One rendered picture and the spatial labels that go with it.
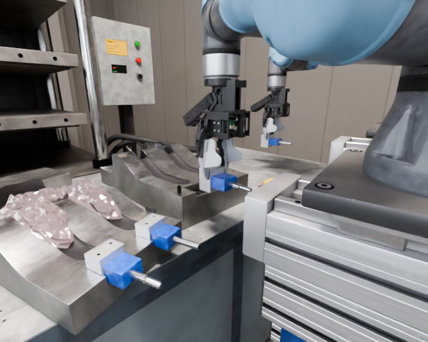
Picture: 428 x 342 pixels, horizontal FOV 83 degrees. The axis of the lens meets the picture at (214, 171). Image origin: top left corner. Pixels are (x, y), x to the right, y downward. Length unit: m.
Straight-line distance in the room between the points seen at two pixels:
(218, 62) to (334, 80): 1.87
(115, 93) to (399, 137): 1.30
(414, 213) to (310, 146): 2.16
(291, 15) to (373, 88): 2.10
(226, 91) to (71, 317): 0.44
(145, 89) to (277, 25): 1.34
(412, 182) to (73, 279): 0.44
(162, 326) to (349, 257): 0.52
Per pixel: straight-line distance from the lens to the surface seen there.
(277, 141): 1.07
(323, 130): 2.33
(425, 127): 0.27
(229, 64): 0.50
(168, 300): 0.68
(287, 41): 0.19
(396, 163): 0.28
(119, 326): 0.63
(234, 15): 0.40
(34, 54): 1.27
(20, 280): 0.51
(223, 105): 0.51
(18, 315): 0.52
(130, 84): 1.46
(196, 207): 0.63
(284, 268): 0.34
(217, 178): 0.54
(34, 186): 0.78
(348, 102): 2.29
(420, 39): 0.21
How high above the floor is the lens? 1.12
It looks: 17 degrees down
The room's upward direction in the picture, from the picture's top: straight up
